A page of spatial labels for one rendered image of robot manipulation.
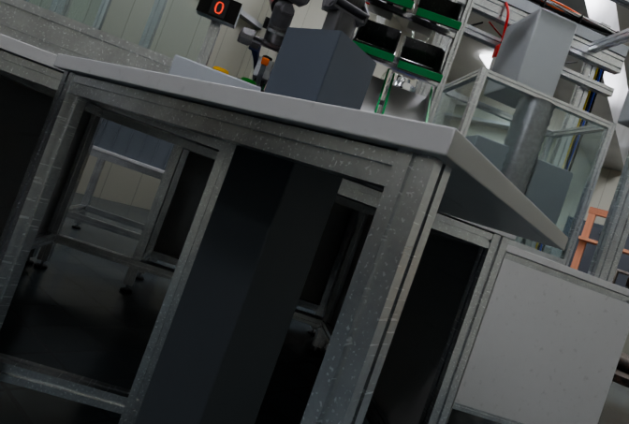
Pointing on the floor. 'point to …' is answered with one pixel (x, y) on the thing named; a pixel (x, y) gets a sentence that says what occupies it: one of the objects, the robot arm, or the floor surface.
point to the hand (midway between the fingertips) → (266, 62)
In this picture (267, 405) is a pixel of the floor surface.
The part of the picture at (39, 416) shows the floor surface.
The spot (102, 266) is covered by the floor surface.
